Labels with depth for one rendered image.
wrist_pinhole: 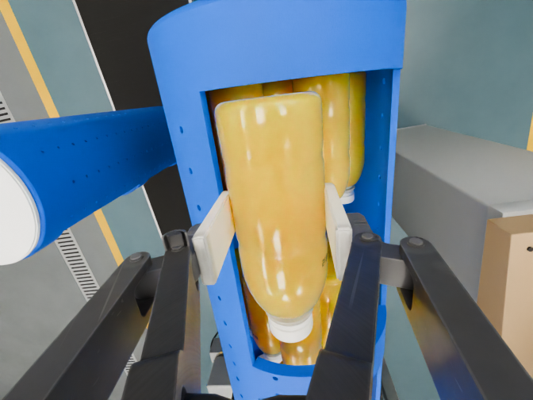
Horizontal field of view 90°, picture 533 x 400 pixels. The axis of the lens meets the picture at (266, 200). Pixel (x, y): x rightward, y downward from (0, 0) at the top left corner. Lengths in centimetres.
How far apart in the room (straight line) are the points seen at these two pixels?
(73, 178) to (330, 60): 63
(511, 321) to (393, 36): 54
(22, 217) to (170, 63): 50
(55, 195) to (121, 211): 124
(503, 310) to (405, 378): 207
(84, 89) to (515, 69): 214
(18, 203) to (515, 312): 93
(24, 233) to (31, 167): 13
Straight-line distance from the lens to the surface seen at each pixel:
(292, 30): 23
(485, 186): 78
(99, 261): 224
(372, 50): 27
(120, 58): 153
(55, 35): 190
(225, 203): 18
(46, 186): 69
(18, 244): 75
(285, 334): 25
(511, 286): 63
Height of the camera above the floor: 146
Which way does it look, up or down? 67 degrees down
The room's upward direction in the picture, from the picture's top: 168 degrees counter-clockwise
